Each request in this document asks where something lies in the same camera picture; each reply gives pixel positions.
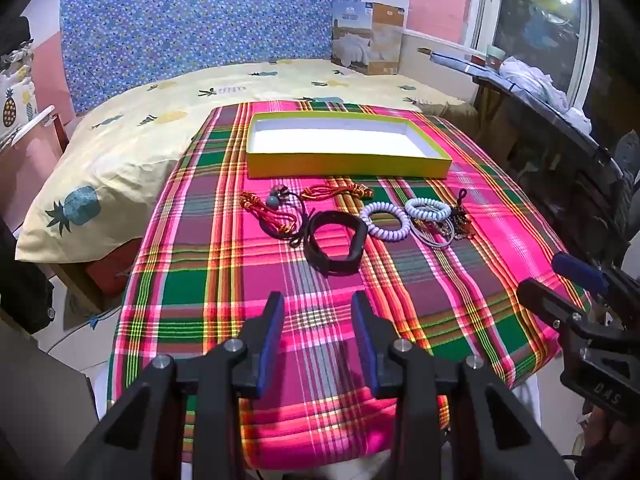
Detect pink green plaid tablecloth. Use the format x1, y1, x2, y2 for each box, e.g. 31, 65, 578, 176
107, 101, 593, 471

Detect white cloth pile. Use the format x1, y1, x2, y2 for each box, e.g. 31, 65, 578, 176
500, 57, 593, 133

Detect thin grey hair ties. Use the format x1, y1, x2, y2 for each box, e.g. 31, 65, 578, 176
410, 217, 456, 250

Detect light blue spiral hair tie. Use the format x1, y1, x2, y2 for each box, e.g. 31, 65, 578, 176
404, 197, 452, 222

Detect black wrist band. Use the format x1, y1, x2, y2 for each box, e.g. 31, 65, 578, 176
303, 210, 369, 277

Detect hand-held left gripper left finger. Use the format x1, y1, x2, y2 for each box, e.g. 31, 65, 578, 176
61, 290, 286, 480

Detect wooden bed frame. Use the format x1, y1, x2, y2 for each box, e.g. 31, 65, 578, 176
50, 237, 146, 311

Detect beaded bracelet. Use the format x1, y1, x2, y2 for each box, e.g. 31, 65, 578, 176
440, 212, 473, 239

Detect blue floral headboard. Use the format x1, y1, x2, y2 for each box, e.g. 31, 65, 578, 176
59, 0, 366, 116

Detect yellow cardboard box tray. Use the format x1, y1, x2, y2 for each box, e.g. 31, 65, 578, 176
245, 111, 453, 180

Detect grey cabinet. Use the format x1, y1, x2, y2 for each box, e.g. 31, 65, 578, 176
0, 305, 101, 480

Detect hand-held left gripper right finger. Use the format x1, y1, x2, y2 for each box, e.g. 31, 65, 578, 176
350, 290, 576, 480

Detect red braided cord with tassels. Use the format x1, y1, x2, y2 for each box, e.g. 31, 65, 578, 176
239, 191, 301, 236

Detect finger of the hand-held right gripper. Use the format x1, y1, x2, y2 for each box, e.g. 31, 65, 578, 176
551, 251, 640, 311
517, 278, 608, 343

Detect white framed window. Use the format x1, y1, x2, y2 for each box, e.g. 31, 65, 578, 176
470, 0, 601, 131

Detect black hair tie blue bead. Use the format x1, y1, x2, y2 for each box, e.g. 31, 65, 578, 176
260, 185, 312, 249

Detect yellow pineapple print bed sheet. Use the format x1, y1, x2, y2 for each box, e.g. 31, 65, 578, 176
15, 57, 481, 266

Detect bedding set package box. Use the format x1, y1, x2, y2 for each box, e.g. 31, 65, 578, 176
330, 0, 405, 76

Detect dark cluttered side table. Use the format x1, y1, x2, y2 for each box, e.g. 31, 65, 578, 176
417, 47, 628, 261

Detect lavender spiral hair tie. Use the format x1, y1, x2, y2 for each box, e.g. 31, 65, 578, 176
359, 202, 412, 242

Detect person's right hand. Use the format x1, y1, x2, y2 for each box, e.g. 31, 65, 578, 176
582, 402, 640, 480

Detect pineapple print pillow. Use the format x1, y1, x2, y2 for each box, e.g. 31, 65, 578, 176
0, 40, 40, 147

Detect black bag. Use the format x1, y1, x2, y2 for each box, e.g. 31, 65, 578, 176
0, 220, 56, 335

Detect red braided cord with knot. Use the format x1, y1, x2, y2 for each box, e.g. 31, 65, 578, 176
299, 182, 375, 203

